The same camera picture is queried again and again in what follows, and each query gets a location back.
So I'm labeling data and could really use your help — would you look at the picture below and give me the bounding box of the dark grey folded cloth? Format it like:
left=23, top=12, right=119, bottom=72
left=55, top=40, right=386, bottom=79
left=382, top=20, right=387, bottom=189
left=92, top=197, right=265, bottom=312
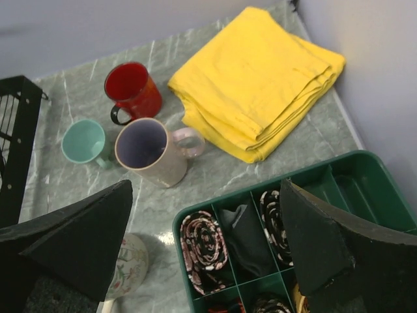
left=218, top=202, right=276, bottom=278

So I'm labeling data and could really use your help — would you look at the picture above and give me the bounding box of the white floral mug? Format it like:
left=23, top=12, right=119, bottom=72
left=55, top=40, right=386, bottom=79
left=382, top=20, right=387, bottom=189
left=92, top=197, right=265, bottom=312
left=97, top=233, right=149, bottom=312

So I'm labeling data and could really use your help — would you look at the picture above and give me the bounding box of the black wire dish rack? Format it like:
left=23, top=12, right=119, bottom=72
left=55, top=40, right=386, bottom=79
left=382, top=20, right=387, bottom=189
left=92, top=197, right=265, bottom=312
left=1, top=75, right=49, bottom=228

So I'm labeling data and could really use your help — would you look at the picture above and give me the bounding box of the pink mug lilac inside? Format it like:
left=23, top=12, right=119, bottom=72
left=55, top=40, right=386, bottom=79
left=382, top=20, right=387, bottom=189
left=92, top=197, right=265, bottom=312
left=115, top=118, right=205, bottom=188

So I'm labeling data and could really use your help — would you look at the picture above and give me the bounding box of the black white rolled tie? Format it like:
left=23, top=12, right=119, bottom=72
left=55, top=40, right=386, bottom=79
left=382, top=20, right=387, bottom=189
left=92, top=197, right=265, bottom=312
left=259, top=190, right=293, bottom=267

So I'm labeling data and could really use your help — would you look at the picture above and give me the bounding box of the green divided organizer tray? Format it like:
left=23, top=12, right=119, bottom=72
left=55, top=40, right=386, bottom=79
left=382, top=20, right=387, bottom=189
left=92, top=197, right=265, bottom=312
left=173, top=150, right=416, bottom=312

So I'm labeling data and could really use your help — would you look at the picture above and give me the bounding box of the pink black rolled tie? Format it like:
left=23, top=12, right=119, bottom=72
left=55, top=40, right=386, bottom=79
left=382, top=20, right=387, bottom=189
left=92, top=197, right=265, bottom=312
left=180, top=211, right=230, bottom=295

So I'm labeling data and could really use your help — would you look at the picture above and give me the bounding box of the brown black rolled tie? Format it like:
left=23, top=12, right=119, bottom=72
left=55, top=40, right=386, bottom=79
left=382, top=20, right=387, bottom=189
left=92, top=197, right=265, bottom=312
left=250, top=293, right=292, bottom=313

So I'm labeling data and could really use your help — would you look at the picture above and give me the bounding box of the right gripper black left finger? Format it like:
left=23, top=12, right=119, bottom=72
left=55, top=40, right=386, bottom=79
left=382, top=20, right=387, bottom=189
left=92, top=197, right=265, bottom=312
left=1, top=180, right=133, bottom=303

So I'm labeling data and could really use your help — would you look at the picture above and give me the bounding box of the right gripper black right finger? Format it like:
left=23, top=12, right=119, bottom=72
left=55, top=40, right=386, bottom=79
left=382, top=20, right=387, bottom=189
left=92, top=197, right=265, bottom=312
left=280, top=179, right=416, bottom=297

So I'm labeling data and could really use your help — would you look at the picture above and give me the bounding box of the red black rolled tie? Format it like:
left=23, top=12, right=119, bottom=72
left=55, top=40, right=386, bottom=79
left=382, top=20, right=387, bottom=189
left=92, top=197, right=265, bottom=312
left=207, top=298, right=246, bottom=313

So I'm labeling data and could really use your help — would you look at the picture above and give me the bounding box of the folded yellow cloth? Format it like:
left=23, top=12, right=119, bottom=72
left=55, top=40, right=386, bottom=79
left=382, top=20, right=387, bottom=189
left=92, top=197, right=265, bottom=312
left=168, top=7, right=346, bottom=163

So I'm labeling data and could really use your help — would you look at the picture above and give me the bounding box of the red mug black handle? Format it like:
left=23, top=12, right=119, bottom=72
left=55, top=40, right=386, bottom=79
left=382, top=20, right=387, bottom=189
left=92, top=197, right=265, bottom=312
left=104, top=62, right=162, bottom=126

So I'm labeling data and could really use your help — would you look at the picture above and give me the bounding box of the yellow black rolled tie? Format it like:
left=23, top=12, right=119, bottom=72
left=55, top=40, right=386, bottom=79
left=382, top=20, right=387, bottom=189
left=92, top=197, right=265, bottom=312
left=291, top=283, right=310, bottom=313

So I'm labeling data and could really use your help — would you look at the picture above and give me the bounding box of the small teal cup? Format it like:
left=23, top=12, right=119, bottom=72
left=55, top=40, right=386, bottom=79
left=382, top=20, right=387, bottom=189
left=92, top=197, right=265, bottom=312
left=61, top=119, right=112, bottom=170

